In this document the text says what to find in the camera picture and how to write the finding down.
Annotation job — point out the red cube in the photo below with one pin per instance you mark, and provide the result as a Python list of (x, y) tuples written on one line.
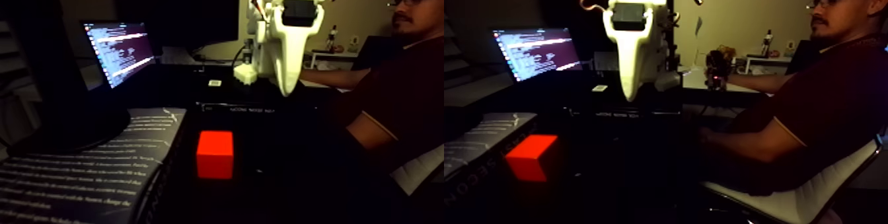
[(215, 156)]

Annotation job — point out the dark leader arm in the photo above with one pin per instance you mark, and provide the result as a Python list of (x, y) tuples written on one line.
[(718, 60)]

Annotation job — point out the person's left hand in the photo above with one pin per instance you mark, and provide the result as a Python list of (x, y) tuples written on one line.
[(707, 138)]

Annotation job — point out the person's right hand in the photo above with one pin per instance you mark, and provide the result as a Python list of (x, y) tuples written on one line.
[(719, 81)]

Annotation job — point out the white desk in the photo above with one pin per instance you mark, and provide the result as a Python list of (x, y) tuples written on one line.
[(326, 56)]

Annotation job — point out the small bottle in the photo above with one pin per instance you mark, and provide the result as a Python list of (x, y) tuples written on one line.
[(332, 41)]

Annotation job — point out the small white sticker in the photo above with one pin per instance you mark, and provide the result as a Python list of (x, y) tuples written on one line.
[(214, 83)]

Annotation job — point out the black flat monitor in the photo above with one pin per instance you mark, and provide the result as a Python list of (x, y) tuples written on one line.
[(194, 10)]

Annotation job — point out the open laptop with lit screen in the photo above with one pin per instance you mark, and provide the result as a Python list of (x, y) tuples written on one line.
[(119, 52)]

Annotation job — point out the black book with white text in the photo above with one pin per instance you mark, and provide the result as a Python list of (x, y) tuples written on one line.
[(83, 177)]

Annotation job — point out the person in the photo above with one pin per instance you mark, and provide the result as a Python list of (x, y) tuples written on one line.
[(832, 100)]

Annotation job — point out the white office chair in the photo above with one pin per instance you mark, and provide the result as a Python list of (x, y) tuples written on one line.
[(818, 197)]

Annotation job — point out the white wall socket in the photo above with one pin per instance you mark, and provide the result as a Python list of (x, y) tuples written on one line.
[(354, 43)]

